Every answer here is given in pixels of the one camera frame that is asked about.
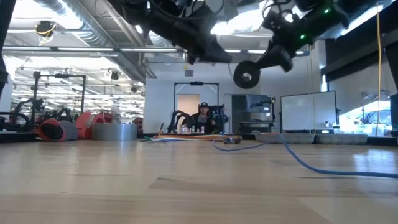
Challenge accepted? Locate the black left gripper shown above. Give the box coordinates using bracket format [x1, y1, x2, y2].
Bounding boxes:
[146, 2, 233, 66]

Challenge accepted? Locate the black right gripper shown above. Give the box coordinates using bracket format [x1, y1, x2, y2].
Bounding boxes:
[255, 0, 352, 73]

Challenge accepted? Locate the black plastic spool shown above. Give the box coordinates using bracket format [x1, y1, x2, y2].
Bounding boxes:
[233, 60, 261, 90]

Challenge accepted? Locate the blue cord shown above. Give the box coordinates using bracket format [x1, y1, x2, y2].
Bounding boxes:
[213, 133, 398, 179]

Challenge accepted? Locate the whiteboard on stand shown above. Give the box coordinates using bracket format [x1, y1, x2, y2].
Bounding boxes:
[279, 90, 340, 133]

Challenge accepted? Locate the person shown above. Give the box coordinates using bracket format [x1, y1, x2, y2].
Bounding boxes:
[182, 101, 218, 134]

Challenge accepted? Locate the black cabinet with monitor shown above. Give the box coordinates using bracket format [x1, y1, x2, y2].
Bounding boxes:
[231, 94, 276, 134]

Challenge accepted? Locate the long ceiling light strip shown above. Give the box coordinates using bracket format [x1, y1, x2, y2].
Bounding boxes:
[2, 46, 311, 57]

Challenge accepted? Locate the red tape dispenser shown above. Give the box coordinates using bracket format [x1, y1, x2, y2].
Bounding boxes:
[74, 111, 116, 140]

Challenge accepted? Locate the grey cylinder with red rim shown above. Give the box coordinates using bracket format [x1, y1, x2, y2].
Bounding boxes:
[38, 118, 78, 142]

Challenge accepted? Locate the black gantry frame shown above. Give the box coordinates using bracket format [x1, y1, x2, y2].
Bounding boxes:
[173, 82, 220, 134]

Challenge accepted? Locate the bundle of coloured wires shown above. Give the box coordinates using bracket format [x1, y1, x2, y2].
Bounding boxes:
[144, 133, 243, 146]

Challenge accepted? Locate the grey duct tape roll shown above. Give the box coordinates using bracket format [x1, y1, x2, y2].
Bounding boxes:
[91, 123, 138, 141]

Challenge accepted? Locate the black robot station frame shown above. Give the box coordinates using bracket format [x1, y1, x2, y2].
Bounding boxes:
[32, 70, 87, 114]

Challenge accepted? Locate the ceiling cable reel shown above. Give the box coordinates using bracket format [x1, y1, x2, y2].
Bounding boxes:
[34, 20, 57, 39]

